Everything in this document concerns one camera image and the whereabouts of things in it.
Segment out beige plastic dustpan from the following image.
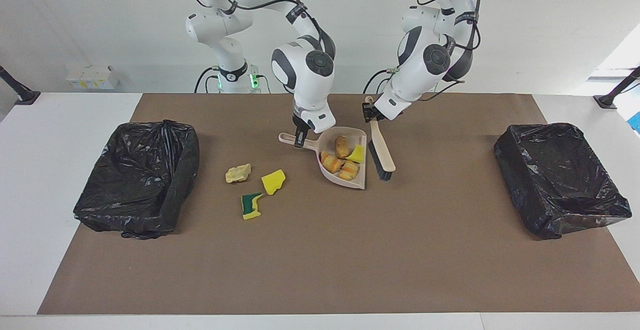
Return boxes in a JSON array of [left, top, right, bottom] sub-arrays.
[[278, 126, 368, 190]]

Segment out beige hand brush black bristles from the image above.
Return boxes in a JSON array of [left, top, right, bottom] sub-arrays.
[[364, 96, 397, 181]]

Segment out orange striped sponge chunk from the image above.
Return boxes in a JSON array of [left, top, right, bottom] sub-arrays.
[[320, 150, 345, 174], [338, 160, 361, 180]]

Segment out large yellow sponge piece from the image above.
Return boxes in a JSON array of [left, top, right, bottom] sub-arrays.
[[261, 169, 287, 196]]

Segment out pale beige sponge chunk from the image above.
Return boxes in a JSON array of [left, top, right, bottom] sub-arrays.
[[225, 164, 252, 184]]

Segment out green and yellow sponge piece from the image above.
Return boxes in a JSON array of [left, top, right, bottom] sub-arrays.
[[241, 192, 264, 220]]

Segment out bin lined with black bag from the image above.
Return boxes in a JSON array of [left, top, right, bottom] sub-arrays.
[[493, 122, 633, 240], [73, 120, 201, 240]]

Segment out brown table mat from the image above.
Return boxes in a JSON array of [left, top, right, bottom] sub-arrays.
[[37, 93, 640, 315]]

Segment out black stand with base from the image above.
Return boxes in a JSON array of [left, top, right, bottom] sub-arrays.
[[0, 66, 41, 106], [593, 67, 640, 110]]

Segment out black base power cable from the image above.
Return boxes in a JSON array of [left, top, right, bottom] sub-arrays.
[[194, 66, 221, 94], [363, 69, 396, 94]]

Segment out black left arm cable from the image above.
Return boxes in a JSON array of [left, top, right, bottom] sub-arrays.
[[416, 0, 482, 103]]

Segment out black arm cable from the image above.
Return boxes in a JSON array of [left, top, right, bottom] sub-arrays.
[[179, 0, 337, 60], [416, 0, 482, 103]]

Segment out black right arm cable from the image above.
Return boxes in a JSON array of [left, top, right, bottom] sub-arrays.
[[179, 0, 337, 60]]

